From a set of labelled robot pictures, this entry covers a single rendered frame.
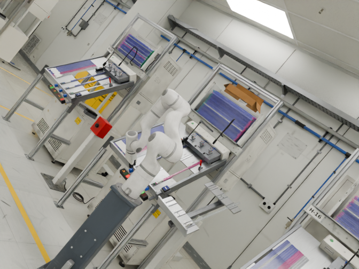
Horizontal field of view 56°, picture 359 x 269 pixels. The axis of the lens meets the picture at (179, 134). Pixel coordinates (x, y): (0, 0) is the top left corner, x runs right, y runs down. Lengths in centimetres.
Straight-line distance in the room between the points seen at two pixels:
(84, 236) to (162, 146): 69
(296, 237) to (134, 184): 119
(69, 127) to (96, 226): 191
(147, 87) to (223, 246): 210
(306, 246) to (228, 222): 193
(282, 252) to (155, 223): 101
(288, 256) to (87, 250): 126
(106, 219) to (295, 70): 342
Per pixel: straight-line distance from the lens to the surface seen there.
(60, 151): 378
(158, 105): 237
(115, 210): 203
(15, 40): 667
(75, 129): 373
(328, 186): 265
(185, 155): 282
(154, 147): 192
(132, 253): 292
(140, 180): 199
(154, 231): 284
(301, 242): 253
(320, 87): 458
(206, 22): 577
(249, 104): 333
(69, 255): 219
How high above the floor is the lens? 126
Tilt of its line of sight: 2 degrees down
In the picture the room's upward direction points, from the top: 40 degrees clockwise
